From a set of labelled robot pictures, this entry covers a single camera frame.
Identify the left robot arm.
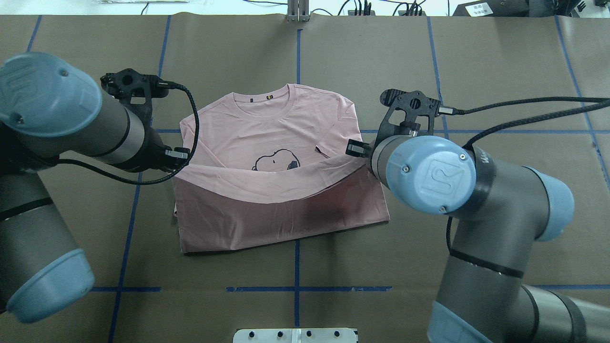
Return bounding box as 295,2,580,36
1,52,196,323

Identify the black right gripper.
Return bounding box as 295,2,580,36
345,139,375,173

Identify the black power strip with plugs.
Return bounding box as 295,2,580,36
338,0,426,17

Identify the dark box with label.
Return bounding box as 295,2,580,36
451,0,529,17

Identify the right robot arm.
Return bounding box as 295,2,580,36
346,135,609,343

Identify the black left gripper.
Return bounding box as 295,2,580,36
139,128,191,173

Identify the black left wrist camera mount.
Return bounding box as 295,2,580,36
100,68,172,128

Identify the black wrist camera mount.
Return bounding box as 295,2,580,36
373,89,441,147
100,68,172,128

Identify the pink Snoopy t-shirt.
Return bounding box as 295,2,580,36
173,84,390,254

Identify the aluminium frame post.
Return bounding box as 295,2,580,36
286,0,311,22

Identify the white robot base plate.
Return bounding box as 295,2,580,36
233,327,359,343

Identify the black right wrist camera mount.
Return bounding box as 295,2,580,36
373,89,441,147

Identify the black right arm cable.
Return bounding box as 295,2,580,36
438,97,610,258

